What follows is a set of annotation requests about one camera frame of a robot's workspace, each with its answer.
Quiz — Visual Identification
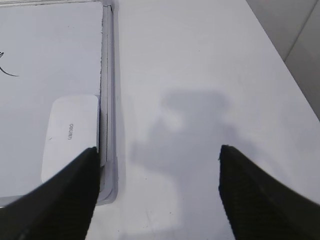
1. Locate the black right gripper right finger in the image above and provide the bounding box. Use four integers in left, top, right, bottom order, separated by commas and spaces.
218, 145, 320, 240

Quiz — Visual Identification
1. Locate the white whiteboard eraser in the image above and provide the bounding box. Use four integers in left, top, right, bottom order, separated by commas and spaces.
41, 94, 100, 183

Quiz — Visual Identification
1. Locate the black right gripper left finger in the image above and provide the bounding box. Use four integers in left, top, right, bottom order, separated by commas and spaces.
0, 147, 100, 240

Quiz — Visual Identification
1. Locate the aluminium framed whiteboard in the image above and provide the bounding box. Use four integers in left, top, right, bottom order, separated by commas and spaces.
0, 0, 117, 206

